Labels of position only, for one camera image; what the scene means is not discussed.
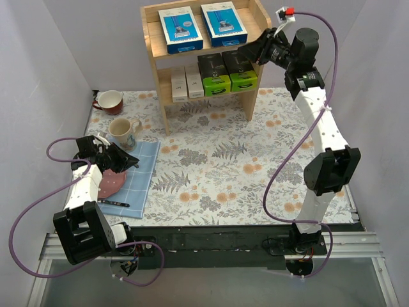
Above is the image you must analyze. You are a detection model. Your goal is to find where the green black Gillette razor box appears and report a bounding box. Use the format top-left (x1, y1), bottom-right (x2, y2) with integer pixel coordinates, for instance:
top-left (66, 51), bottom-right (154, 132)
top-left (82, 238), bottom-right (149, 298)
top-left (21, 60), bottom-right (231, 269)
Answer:
top-left (197, 53), bottom-right (231, 97)
top-left (221, 51), bottom-right (258, 92)

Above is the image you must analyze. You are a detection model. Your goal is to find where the blue Harry's razor pack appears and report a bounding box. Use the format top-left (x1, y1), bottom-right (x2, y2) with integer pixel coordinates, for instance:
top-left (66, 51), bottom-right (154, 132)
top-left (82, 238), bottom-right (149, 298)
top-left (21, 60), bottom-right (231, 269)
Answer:
top-left (158, 6), bottom-right (204, 54)
top-left (201, 1), bottom-right (248, 47)

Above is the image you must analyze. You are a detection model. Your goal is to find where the white Harry's razor box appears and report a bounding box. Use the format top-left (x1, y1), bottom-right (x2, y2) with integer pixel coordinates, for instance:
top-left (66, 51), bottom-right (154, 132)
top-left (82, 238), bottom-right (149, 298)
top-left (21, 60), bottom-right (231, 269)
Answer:
top-left (185, 63), bottom-right (205, 98)

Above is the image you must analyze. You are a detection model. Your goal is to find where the long white Harry's box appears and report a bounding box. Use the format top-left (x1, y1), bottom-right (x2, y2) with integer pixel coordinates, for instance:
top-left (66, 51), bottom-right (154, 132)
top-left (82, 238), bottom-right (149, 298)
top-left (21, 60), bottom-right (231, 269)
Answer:
top-left (171, 66), bottom-right (188, 103)

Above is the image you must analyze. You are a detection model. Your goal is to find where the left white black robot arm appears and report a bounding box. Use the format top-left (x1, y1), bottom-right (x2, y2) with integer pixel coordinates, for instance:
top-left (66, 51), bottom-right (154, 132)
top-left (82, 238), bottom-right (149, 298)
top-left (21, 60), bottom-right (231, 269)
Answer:
top-left (53, 135), bottom-right (139, 265)

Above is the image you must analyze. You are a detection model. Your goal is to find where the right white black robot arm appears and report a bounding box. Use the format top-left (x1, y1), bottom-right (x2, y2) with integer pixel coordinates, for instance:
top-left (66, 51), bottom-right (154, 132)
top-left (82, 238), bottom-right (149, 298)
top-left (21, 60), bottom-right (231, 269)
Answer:
top-left (238, 28), bottom-right (361, 255)

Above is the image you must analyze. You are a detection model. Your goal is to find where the wooden two-tier shelf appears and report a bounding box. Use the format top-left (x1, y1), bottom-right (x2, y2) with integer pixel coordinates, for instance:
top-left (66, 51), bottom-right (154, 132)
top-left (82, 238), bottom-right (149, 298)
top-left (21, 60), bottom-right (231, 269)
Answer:
top-left (140, 0), bottom-right (272, 135)

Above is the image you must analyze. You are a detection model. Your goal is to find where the pink dotted plate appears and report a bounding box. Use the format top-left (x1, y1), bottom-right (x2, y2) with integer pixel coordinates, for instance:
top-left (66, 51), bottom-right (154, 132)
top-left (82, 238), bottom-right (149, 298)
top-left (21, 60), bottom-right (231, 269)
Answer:
top-left (98, 169), bottom-right (127, 199)

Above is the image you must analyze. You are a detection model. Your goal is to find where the cream ceramic mug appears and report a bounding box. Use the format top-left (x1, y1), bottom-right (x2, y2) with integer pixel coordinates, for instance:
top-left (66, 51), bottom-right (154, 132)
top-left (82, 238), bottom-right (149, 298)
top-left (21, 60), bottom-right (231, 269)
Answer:
top-left (109, 118), bottom-right (143, 152)

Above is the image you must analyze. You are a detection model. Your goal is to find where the blue checked cloth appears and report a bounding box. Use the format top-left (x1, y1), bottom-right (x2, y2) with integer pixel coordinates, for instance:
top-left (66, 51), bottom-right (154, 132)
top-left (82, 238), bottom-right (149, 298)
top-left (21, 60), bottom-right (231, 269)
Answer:
top-left (98, 141), bottom-right (160, 219)

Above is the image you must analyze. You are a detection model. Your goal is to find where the red ceramic mug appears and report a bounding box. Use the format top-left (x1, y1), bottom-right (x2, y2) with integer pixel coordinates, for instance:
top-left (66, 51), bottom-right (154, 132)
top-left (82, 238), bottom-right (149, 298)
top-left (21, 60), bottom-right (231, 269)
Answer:
top-left (92, 90), bottom-right (124, 115)

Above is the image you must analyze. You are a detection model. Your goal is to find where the floral patterned tablecloth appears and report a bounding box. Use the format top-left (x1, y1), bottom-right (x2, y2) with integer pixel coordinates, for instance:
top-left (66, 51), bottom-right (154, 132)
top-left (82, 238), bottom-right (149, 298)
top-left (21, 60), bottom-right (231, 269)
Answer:
top-left (61, 88), bottom-right (355, 228)

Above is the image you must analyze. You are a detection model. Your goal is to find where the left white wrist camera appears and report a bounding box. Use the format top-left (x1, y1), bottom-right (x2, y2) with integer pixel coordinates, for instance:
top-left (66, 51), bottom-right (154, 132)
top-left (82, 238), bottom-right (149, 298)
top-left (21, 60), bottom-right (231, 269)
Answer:
top-left (93, 134), bottom-right (111, 146)

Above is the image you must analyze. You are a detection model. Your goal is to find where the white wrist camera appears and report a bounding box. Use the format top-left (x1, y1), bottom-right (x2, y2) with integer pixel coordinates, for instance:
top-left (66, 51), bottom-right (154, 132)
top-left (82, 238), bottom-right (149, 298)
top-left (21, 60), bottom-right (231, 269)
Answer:
top-left (93, 134), bottom-right (111, 146)
top-left (274, 6), bottom-right (295, 36)

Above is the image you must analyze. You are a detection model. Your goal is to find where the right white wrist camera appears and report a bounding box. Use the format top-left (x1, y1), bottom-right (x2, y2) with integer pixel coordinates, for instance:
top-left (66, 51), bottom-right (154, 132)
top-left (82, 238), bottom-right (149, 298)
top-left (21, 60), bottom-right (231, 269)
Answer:
top-left (274, 6), bottom-right (295, 36)

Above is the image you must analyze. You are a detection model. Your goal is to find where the knife with wooden handle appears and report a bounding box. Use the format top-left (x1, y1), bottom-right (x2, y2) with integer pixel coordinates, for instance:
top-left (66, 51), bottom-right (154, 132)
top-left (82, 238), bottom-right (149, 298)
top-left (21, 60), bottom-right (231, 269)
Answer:
top-left (98, 199), bottom-right (130, 208)

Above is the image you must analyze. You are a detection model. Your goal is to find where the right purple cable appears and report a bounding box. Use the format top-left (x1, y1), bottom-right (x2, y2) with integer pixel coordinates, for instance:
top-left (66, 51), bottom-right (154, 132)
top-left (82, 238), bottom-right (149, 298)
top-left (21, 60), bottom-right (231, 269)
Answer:
top-left (263, 11), bottom-right (339, 278)

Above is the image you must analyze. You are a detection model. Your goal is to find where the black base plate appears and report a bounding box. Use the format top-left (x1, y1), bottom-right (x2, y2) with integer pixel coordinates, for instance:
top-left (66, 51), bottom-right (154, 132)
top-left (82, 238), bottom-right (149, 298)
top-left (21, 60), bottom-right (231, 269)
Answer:
top-left (98, 228), bottom-right (328, 271)

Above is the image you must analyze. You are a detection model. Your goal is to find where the aluminium rail frame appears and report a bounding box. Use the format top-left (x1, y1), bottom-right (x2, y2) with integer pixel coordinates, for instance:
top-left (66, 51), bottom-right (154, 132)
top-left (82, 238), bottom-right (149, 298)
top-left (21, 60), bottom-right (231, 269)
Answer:
top-left (28, 232), bottom-right (399, 306)

